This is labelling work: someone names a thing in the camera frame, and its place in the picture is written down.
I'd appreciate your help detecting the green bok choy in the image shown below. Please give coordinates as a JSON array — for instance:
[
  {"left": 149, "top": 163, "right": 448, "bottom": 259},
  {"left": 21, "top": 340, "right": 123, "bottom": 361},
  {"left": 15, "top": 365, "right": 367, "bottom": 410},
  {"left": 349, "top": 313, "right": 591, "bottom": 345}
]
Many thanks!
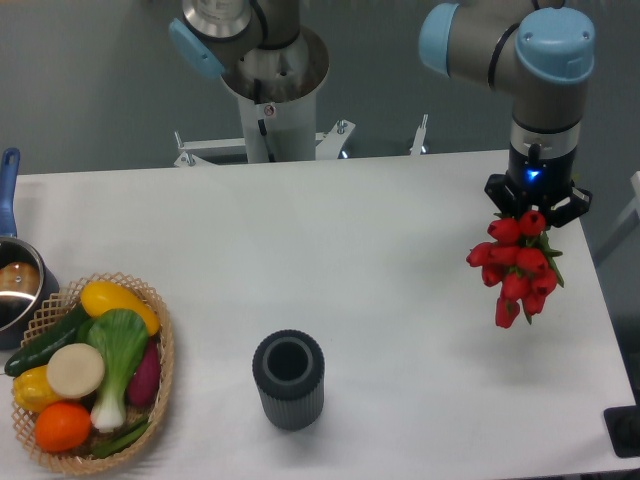
[{"left": 87, "top": 309, "right": 149, "bottom": 433}]

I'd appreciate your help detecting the purple sweet potato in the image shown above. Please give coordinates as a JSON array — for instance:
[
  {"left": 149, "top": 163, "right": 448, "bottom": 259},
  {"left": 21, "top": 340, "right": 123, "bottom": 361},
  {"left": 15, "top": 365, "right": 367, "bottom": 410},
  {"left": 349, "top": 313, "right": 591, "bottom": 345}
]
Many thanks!
[{"left": 126, "top": 340, "right": 161, "bottom": 407}]

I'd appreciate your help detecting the green bean pod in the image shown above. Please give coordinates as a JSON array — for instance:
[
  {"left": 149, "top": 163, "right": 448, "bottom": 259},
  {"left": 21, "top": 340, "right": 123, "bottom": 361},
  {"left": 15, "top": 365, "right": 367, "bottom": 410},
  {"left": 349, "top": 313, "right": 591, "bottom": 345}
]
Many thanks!
[{"left": 91, "top": 421, "right": 149, "bottom": 459}]

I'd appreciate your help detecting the dark grey ribbed vase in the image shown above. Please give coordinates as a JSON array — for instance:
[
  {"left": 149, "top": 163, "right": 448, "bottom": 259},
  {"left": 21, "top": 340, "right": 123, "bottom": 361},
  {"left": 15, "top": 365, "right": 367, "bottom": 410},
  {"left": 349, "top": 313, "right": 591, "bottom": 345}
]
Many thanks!
[{"left": 252, "top": 329, "right": 325, "bottom": 431}]

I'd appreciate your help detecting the woven wicker basket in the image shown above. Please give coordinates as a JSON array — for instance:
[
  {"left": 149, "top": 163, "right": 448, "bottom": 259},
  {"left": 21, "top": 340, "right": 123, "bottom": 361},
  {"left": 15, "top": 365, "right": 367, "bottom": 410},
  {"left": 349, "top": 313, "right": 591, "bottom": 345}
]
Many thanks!
[{"left": 11, "top": 272, "right": 174, "bottom": 476}]

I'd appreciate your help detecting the white metal frame at right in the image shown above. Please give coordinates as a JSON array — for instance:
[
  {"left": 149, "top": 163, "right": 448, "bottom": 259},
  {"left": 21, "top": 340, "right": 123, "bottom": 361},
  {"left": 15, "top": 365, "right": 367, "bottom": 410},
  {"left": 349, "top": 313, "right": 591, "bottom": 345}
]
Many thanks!
[{"left": 593, "top": 170, "right": 640, "bottom": 266}]

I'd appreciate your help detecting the yellow squash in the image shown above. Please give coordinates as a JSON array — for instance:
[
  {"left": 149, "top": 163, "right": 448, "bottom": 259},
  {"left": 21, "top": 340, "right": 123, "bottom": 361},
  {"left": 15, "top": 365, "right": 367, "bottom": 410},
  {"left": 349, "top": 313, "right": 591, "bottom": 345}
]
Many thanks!
[{"left": 80, "top": 281, "right": 160, "bottom": 336}]

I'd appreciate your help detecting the black device at table edge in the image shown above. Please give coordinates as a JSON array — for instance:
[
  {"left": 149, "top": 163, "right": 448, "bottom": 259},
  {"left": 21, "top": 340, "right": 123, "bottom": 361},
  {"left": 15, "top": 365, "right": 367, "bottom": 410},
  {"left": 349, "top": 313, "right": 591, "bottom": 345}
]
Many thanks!
[{"left": 603, "top": 405, "right": 639, "bottom": 458}]

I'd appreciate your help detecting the beige round mushroom cap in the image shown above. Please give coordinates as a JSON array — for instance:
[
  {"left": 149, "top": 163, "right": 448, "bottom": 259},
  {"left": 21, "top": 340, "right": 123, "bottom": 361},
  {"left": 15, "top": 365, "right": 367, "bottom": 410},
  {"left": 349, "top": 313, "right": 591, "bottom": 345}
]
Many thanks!
[{"left": 46, "top": 343, "right": 105, "bottom": 399}]

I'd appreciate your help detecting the orange fruit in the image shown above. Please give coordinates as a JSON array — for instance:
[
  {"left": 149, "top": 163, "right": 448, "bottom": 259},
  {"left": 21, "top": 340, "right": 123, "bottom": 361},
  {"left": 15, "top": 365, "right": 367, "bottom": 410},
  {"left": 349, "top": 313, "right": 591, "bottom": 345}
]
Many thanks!
[{"left": 34, "top": 401, "right": 92, "bottom": 453}]

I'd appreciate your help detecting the yellow corn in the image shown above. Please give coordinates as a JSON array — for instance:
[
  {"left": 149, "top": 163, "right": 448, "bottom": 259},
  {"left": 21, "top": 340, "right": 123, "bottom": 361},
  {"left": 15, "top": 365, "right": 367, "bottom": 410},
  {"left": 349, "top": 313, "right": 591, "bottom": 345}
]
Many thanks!
[{"left": 13, "top": 365, "right": 63, "bottom": 413}]

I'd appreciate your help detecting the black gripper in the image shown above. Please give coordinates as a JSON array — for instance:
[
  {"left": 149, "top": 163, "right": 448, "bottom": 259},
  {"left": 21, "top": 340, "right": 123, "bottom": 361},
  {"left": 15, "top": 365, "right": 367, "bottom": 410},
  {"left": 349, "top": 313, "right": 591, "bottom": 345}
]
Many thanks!
[{"left": 484, "top": 122, "right": 593, "bottom": 228}]

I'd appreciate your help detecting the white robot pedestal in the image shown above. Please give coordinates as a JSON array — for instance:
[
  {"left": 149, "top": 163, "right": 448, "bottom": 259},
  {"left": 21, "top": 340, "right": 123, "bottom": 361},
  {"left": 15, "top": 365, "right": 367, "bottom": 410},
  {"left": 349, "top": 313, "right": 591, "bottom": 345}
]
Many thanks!
[{"left": 169, "top": 19, "right": 356, "bottom": 164}]

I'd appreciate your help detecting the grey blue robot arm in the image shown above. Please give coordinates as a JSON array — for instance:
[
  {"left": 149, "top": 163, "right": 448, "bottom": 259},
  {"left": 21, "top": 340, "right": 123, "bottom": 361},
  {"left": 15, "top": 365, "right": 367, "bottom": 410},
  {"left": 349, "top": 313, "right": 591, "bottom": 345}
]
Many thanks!
[{"left": 169, "top": 1, "right": 595, "bottom": 228}]

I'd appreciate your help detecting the red tulip bouquet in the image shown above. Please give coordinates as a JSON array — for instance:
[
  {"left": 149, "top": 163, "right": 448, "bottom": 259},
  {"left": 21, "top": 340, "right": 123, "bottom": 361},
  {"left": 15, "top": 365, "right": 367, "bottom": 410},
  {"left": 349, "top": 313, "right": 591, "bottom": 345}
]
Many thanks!
[{"left": 466, "top": 210, "right": 565, "bottom": 329}]

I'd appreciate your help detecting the blue handled saucepan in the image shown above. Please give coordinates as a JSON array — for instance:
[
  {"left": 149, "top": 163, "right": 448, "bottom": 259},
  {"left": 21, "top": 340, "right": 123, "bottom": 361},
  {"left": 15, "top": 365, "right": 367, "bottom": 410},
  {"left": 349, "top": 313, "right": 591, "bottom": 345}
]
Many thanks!
[{"left": 1, "top": 147, "right": 59, "bottom": 350}]

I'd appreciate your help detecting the green cucumber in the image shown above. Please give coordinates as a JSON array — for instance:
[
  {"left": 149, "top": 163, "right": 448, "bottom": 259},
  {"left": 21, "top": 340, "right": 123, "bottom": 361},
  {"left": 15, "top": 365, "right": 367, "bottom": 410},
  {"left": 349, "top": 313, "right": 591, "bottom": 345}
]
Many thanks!
[{"left": 4, "top": 304, "right": 91, "bottom": 377}]

